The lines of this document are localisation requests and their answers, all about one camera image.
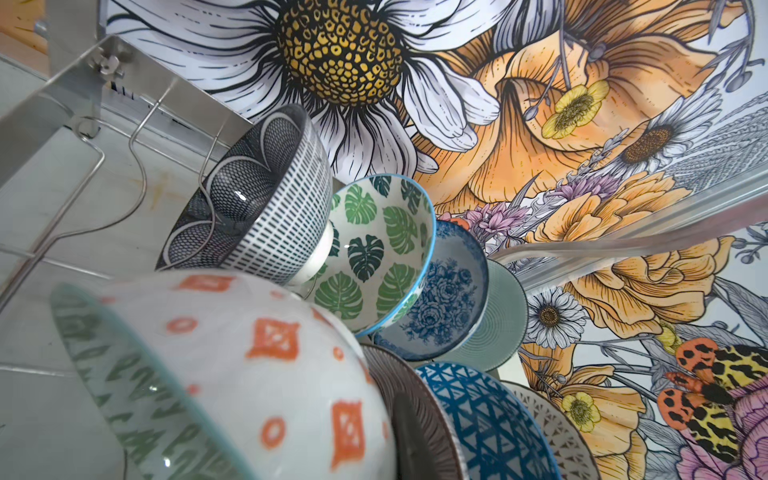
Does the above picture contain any pale patterned bottom bowl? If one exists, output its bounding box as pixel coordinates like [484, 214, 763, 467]
[50, 270, 397, 479]

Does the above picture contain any purple striped bowl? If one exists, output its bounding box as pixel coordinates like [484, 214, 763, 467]
[362, 344, 469, 479]

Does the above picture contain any blue triangle pattern bowl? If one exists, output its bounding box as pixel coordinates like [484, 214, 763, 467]
[416, 362, 561, 479]

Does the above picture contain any white maroon triangle bowl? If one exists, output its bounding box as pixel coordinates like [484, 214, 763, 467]
[502, 381, 601, 480]

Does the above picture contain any green leaf pattern bowl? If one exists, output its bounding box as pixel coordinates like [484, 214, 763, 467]
[297, 174, 437, 337]

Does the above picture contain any steel two-tier dish rack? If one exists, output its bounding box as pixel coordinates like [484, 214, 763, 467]
[0, 0, 768, 373]

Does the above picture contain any mint green glazed bowl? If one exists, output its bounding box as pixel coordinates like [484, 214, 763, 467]
[436, 260, 528, 372]

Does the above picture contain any dark grey petal bowl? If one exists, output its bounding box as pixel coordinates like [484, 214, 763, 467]
[156, 104, 333, 286]

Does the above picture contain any blue floral porcelain bowl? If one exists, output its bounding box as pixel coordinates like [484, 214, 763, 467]
[372, 221, 490, 362]

